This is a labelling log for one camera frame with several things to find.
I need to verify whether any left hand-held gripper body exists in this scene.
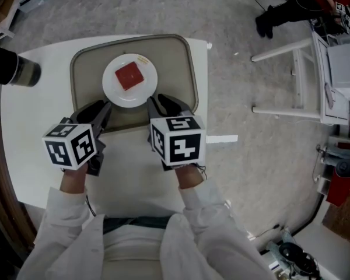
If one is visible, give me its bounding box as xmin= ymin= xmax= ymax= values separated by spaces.
xmin=42 ymin=115 xmax=107 ymax=177

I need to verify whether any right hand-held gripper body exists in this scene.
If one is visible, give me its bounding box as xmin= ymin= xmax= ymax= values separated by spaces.
xmin=147 ymin=114 xmax=207 ymax=171

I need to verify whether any white round plate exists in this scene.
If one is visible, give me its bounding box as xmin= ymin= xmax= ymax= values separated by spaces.
xmin=101 ymin=53 xmax=159 ymax=109

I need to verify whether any grey serving tray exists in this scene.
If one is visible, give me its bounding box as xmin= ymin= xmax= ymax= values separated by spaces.
xmin=69 ymin=33 xmax=200 ymax=134

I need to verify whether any red square cake piece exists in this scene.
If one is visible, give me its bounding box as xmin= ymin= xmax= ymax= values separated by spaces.
xmin=114 ymin=62 xmax=145 ymax=92

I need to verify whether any person's right forearm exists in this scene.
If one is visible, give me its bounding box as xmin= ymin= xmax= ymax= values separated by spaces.
xmin=174 ymin=162 xmax=251 ymax=239

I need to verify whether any person's left forearm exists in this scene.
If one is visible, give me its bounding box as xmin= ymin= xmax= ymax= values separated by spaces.
xmin=34 ymin=164 xmax=106 ymax=239

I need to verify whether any black water bottle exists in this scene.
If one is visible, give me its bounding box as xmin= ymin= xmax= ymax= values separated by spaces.
xmin=0 ymin=45 xmax=42 ymax=88

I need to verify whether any white side table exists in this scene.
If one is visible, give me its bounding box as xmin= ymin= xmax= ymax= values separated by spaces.
xmin=250 ymin=30 xmax=350 ymax=125

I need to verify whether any person's torso in white coat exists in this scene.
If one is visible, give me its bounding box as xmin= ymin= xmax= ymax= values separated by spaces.
xmin=16 ymin=211 xmax=278 ymax=280

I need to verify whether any teal grey floor appliance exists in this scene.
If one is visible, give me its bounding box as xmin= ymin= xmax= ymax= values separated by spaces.
xmin=265 ymin=227 xmax=323 ymax=280

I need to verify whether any grey oblong device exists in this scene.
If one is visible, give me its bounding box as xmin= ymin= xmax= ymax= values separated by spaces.
xmin=324 ymin=82 xmax=337 ymax=110

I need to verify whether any red box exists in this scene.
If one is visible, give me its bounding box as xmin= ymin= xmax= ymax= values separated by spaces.
xmin=325 ymin=167 xmax=350 ymax=207

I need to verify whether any grey round appliance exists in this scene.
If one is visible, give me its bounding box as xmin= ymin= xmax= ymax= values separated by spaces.
xmin=319 ymin=144 xmax=350 ymax=178

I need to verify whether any white microwave oven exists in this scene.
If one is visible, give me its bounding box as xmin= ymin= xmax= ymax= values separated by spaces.
xmin=326 ymin=42 xmax=350 ymax=102

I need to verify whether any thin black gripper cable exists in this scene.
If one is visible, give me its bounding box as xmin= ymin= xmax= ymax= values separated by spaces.
xmin=192 ymin=162 xmax=208 ymax=182
xmin=86 ymin=194 xmax=97 ymax=218

